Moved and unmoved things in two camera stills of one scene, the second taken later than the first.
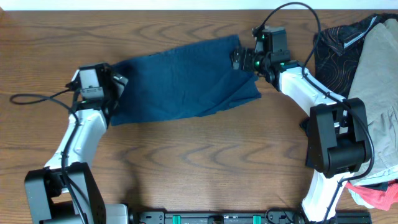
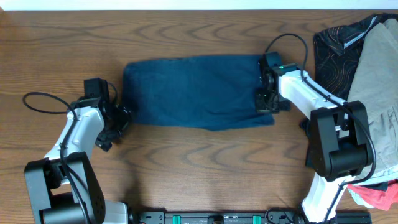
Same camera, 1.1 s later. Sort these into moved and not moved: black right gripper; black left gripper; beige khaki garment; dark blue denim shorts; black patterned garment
Moved: black right gripper; dark blue denim shorts; black left gripper
Not moved: beige khaki garment; black patterned garment
